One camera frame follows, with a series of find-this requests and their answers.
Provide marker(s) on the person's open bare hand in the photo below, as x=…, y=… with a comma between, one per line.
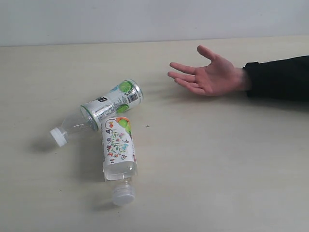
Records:
x=218, y=78

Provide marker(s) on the lime label clear bottle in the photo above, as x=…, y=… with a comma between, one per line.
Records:
x=89, y=116

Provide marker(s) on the floral label clear bottle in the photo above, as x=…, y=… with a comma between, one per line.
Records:
x=119, y=165

